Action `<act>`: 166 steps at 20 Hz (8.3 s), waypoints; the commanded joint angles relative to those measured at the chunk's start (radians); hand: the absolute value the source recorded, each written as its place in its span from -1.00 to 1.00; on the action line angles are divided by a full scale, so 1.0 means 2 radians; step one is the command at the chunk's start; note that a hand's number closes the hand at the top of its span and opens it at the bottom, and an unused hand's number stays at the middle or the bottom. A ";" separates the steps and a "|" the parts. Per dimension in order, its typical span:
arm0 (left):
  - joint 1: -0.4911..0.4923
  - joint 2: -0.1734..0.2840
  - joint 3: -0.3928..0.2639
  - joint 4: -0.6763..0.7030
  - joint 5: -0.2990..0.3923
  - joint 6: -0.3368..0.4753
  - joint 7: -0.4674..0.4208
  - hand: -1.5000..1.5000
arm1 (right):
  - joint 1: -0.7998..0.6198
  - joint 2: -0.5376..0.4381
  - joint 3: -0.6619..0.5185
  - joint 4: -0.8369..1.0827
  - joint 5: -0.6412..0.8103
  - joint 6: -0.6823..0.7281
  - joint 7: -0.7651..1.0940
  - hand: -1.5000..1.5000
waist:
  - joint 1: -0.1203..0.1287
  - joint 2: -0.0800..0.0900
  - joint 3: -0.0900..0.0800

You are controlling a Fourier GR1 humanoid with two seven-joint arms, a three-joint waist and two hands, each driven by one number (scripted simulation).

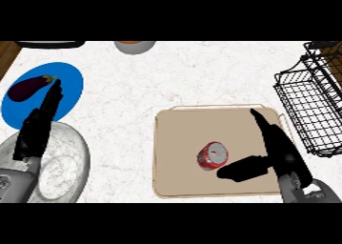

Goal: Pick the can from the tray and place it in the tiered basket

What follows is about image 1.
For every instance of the blue oval plate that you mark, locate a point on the blue oval plate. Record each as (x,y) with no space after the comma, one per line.
(33,105)

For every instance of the grey bowl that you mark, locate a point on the grey bowl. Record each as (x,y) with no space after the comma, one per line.
(135,47)

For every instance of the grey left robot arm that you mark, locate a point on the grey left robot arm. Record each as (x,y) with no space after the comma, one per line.
(14,181)

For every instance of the red can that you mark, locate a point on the red can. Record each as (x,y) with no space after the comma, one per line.
(213,156)

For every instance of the beige tray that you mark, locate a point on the beige tray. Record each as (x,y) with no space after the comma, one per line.
(188,143)

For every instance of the purple eggplant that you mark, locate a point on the purple eggplant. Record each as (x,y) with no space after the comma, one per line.
(27,88)

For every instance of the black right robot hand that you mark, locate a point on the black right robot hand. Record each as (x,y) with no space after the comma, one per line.
(281,149)

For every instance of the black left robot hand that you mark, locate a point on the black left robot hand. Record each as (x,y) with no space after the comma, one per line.
(38,127)

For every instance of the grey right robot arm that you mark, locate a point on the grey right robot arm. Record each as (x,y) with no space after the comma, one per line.
(304,190)

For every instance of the white marble bowl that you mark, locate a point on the white marble bowl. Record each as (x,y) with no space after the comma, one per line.
(66,158)

